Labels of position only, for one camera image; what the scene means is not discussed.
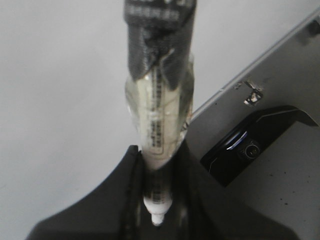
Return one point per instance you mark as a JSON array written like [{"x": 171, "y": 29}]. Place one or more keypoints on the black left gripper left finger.
[{"x": 109, "y": 212}]

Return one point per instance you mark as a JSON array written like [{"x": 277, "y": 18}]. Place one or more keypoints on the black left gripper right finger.
[{"x": 203, "y": 210}]

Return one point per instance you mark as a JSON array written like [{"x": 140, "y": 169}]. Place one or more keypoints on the white whiteboard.
[{"x": 64, "y": 122}]

